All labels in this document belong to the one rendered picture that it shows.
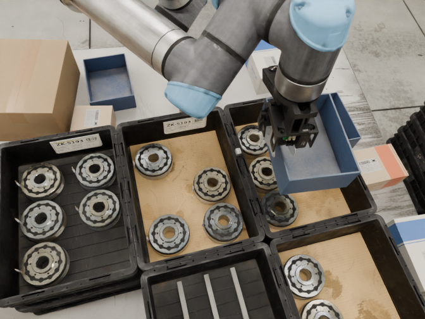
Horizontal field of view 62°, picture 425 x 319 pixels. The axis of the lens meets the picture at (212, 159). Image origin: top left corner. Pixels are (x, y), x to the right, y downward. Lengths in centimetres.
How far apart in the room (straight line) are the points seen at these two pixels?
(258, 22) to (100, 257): 68
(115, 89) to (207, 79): 89
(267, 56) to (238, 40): 87
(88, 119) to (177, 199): 42
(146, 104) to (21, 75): 40
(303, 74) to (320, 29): 7
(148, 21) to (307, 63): 25
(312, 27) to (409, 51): 254
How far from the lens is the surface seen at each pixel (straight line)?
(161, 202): 97
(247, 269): 93
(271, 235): 86
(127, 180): 89
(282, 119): 60
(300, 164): 79
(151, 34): 55
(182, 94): 50
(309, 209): 102
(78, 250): 97
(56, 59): 127
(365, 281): 102
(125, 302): 105
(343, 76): 152
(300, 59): 48
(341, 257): 101
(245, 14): 50
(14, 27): 284
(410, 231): 117
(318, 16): 44
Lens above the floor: 173
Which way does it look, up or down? 61 degrees down
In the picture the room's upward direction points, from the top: 8 degrees clockwise
